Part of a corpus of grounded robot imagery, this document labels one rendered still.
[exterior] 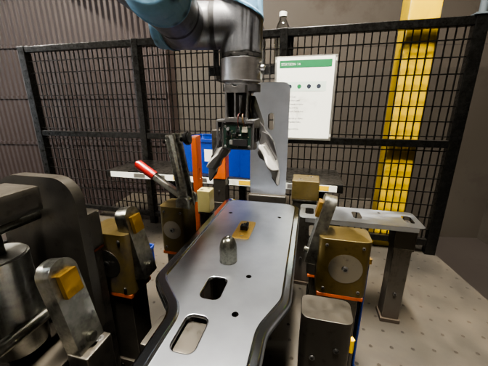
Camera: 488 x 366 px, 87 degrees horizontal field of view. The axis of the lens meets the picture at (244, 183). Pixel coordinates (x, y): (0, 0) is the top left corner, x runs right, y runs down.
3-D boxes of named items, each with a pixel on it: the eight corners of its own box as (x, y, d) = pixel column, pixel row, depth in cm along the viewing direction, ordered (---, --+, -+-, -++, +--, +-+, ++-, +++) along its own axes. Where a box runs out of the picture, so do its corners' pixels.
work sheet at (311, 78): (330, 140, 101) (338, 54, 92) (272, 139, 106) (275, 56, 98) (330, 139, 103) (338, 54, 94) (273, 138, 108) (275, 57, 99)
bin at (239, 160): (253, 179, 90) (253, 141, 87) (181, 171, 102) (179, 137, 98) (268, 168, 105) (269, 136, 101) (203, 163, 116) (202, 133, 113)
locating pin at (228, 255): (234, 274, 46) (234, 240, 45) (217, 271, 47) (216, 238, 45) (239, 263, 49) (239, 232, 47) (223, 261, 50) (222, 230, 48)
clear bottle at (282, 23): (288, 65, 104) (290, 8, 98) (272, 66, 105) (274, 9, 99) (289, 67, 110) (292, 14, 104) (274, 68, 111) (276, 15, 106)
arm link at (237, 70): (227, 63, 52) (268, 62, 50) (228, 87, 53) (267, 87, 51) (215, 57, 45) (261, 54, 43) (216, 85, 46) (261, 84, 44)
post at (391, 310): (399, 324, 71) (419, 228, 63) (379, 321, 72) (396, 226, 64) (393, 311, 75) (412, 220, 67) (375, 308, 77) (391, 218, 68)
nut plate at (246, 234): (248, 240, 55) (248, 234, 55) (231, 237, 56) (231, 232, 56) (255, 223, 63) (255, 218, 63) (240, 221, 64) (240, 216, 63)
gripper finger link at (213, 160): (191, 177, 53) (215, 141, 50) (202, 171, 59) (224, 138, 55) (202, 186, 53) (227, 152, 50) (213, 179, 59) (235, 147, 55)
